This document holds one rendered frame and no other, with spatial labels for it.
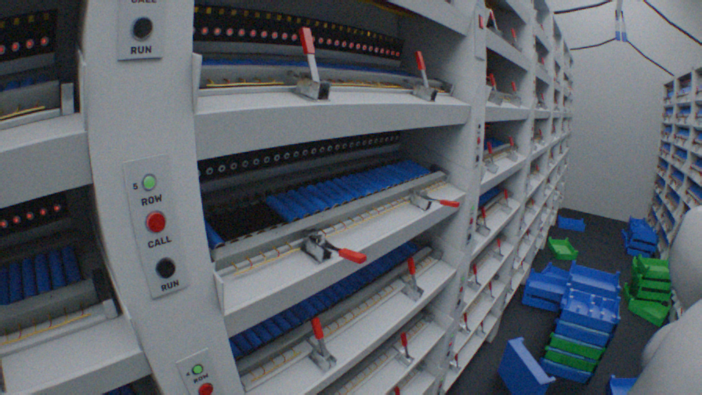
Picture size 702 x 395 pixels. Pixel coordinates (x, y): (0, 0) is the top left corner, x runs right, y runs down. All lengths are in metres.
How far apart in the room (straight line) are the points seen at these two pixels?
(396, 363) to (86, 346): 0.68
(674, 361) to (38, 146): 0.52
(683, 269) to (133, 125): 0.57
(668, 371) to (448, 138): 0.66
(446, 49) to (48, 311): 0.84
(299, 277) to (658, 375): 0.41
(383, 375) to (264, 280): 0.49
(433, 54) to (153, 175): 0.68
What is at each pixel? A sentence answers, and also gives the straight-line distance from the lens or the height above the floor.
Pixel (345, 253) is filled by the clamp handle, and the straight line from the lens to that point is 0.40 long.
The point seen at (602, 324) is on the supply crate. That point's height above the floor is 0.35.
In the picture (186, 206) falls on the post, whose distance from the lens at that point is 0.30.
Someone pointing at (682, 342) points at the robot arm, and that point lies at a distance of 0.34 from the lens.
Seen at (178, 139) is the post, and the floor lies 1.15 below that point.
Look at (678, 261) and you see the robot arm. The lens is 0.46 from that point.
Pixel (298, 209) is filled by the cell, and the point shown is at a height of 1.01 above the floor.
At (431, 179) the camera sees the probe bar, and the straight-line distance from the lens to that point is 0.72.
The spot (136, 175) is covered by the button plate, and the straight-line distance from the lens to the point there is 0.28.
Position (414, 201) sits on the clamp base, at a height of 0.98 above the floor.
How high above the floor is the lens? 1.17
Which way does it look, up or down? 17 degrees down
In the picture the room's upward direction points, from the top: straight up
